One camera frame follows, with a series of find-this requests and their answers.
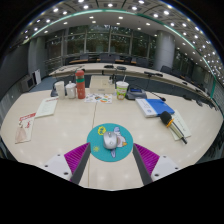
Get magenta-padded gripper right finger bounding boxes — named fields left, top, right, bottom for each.
left=132, top=143, right=182, bottom=186

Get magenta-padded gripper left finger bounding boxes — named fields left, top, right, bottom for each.
left=43, top=142, right=92, bottom=185

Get silver grey computer mouse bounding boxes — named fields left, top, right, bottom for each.
left=102, top=130, right=118, bottom=150

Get round teal cartoon mouse pad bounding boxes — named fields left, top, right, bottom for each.
left=86, top=122, right=134, bottom=163

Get pale green paper booklet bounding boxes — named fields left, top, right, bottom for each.
left=169, top=109, right=193, bottom=141

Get blue and white book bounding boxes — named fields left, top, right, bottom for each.
left=135, top=98, right=176, bottom=118

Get white paper booklet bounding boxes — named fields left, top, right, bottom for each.
left=34, top=96, right=60, bottom=119

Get red and white leaflet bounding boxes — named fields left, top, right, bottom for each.
left=14, top=112, right=37, bottom=145

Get black gooseneck microphone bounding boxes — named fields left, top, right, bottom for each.
left=146, top=91, right=167, bottom=102

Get colourful printed sheet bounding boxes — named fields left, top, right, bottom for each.
left=83, top=92, right=114, bottom=104

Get black conference microphone console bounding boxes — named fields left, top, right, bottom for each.
left=124, top=87, right=148, bottom=101

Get white lidded cup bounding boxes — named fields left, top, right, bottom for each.
left=65, top=81, right=77, bottom=100

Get tall white cup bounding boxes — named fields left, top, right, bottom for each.
left=54, top=80, right=66, bottom=100

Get white paper cup green print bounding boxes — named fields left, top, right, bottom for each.
left=115, top=80, right=130, bottom=101

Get red bottle with green band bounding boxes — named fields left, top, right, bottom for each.
left=74, top=69, right=86, bottom=100

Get beige cardboard box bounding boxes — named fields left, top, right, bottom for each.
left=88, top=75, right=117, bottom=95

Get dark office chairs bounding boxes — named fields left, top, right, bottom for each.
left=66, top=51, right=214, bottom=104

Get ceiling lights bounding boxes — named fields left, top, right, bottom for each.
left=21, top=0, right=224, bottom=76

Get handheld microphone with orange ring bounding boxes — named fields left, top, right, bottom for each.
left=159, top=110, right=189, bottom=145

